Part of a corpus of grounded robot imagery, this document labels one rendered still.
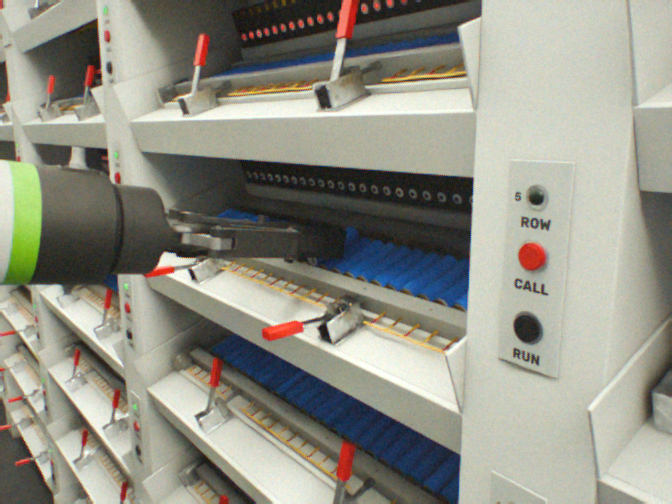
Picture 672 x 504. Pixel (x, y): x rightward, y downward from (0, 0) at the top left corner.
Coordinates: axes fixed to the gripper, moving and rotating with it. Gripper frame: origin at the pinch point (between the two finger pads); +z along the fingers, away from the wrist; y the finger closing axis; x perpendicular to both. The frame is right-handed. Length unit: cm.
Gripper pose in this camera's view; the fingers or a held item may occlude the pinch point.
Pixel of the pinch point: (306, 240)
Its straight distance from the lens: 61.1
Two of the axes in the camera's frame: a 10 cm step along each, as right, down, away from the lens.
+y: -6.1, -1.6, 7.8
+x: -1.3, 9.9, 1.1
